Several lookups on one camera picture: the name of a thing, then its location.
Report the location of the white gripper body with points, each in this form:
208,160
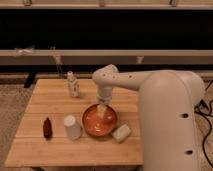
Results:
104,94

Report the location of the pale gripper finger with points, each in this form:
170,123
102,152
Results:
101,110

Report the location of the orange ceramic bowl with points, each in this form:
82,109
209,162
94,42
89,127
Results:
97,125

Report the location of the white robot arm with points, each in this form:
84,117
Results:
166,101

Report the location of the pale sponge block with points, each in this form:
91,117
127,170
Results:
121,133

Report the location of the white paper cup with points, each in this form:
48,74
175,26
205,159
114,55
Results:
72,127

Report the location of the dark red small bottle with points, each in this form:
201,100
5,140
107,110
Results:
47,128

